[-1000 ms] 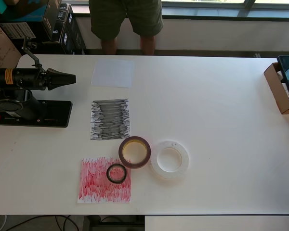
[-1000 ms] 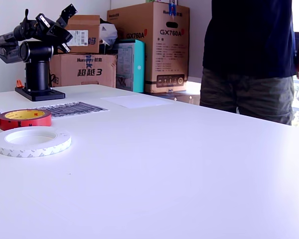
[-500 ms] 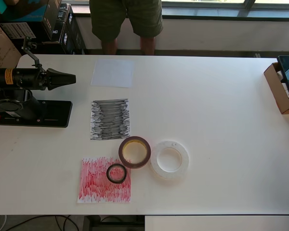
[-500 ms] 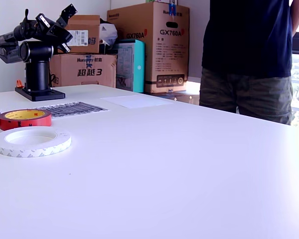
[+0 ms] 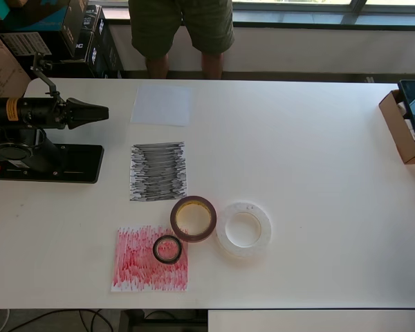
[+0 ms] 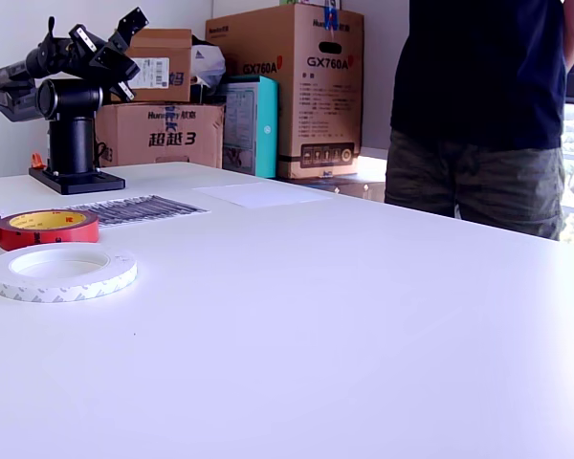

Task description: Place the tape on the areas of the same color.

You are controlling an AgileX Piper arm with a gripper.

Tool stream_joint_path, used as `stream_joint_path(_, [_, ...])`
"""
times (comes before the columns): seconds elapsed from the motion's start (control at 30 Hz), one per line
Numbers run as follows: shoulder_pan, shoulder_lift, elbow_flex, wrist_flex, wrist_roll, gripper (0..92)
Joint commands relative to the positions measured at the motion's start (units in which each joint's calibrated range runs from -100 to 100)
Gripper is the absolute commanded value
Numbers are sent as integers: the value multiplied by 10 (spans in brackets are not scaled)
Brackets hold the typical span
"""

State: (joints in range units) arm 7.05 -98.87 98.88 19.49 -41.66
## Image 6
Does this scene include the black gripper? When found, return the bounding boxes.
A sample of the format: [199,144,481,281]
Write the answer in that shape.
[68,24,141,102]

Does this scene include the red tape roll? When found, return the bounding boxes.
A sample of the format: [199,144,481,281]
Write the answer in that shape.
[0,208,100,252]

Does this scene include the white tape roll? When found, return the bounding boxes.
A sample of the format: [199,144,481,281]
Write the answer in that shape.
[0,243,139,304]

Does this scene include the small labelled cardboard box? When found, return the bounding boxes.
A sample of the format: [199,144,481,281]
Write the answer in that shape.
[123,28,194,104]

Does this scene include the wide brown cardboard box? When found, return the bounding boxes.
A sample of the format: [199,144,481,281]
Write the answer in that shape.
[94,102,226,169]

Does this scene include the white plastic bag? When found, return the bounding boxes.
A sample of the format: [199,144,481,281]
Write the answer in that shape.
[190,33,229,90]

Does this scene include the black scribbled paper sheet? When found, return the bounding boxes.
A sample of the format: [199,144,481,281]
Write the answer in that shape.
[64,194,211,230]

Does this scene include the teal box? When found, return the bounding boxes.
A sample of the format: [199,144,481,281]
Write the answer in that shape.
[221,75,279,179]

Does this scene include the plain white paper sheet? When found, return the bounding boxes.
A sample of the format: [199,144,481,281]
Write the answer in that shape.
[192,181,334,210]

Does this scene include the tall GX760A cardboard box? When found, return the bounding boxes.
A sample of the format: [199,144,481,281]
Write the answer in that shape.
[204,3,365,181]

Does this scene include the blue red tag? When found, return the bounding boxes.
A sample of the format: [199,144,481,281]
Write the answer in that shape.
[322,0,341,33]

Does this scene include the person in dark shirt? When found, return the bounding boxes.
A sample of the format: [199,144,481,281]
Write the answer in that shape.
[384,0,569,242]

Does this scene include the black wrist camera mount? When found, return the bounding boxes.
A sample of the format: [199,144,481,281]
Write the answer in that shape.
[105,6,151,47]

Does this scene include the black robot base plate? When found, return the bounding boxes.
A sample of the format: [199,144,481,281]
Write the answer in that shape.
[28,165,126,196]

